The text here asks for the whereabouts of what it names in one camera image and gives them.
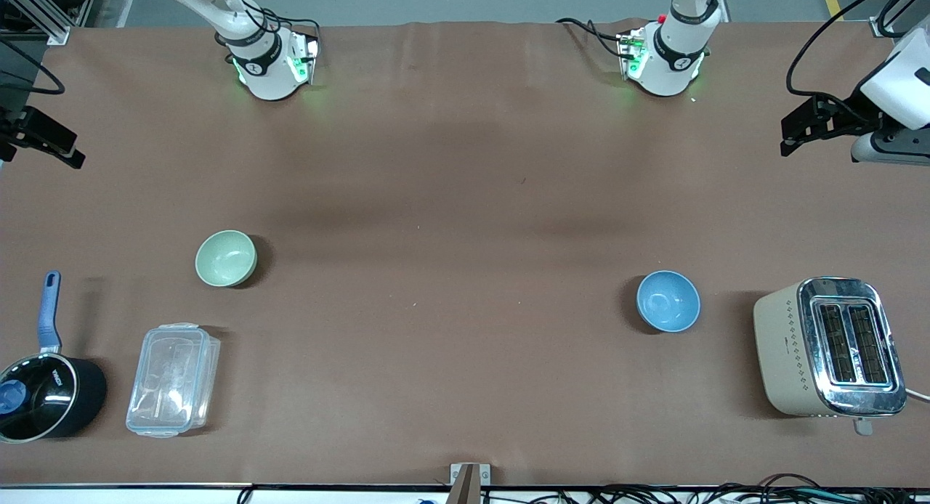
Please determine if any light green bowl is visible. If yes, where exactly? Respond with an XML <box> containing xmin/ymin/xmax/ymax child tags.
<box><xmin>195</xmin><ymin>229</ymin><xmax>258</xmax><ymax>288</ymax></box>

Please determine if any blue bowl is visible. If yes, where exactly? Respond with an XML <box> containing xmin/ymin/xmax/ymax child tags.
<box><xmin>636</xmin><ymin>270</ymin><xmax>702</xmax><ymax>333</ymax></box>

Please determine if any beige chrome toaster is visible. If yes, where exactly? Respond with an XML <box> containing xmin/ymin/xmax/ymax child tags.
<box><xmin>753</xmin><ymin>276</ymin><xmax>908</xmax><ymax>436</ymax></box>

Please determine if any glass lid blue knob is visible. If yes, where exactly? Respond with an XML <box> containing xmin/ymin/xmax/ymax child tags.
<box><xmin>0</xmin><ymin>355</ymin><xmax>78</xmax><ymax>442</ymax></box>

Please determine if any clear plastic lidded container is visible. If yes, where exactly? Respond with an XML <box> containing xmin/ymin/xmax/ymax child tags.
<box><xmin>126</xmin><ymin>322</ymin><xmax>221</xmax><ymax>439</ymax></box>

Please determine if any brown table cover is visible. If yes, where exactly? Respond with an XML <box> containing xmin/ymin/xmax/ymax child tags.
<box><xmin>0</xmin><ymin>21</ymin><xmax>930</xmax><ymax>488</ymax></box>

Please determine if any aluminium corner bracket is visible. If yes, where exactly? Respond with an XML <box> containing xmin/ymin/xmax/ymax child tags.
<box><xmin>869</xmin><ymin>3</ymin><xmax>910</xmax><ymax>38</ymax></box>

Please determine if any aluminium frame profile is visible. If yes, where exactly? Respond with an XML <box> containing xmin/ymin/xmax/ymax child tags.
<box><xmin>0</xmin><ymin>0</ymin><xmax>100</xmax><ymax>46</ymax></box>

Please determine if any black saucepan blue handle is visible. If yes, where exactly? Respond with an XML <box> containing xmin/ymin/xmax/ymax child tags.
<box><xmin>0</xmin><ymin>271</ymin><xmax>108</xmax><ymax>444</ymax></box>

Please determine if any black left base cable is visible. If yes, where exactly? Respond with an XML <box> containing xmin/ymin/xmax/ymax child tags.
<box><xmin>555</xmin><ymin>17</ymin><xmax>634</xmax><ymax>59</ymax></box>

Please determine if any black base cable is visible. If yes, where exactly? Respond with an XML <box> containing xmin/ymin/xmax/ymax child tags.
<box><xmin>225</xmin><ymin>0</ymin><xmax>321</xmax><ymax>41</ymax></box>
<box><xmin>555</xmin><ymin>17</ymin><xmax>634</xmax><ymax>59</ymax></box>

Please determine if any black right base cable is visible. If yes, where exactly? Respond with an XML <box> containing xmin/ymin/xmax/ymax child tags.
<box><xmin>225</xmin><ymin>0</ymin><xmax>321</xmax><ymax>41</ymax></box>

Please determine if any tangle of black cables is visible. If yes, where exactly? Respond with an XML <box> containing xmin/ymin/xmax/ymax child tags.
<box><xmin>480</xmin><ymin>473</ymin><xmax>930</xmax><ymax>504</ymax></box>

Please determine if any small metal bracket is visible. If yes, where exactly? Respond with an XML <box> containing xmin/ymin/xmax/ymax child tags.
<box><xmin>449</xmin><ymin>463</ymin><xmax>492</xmax><ymax>504</ymax></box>

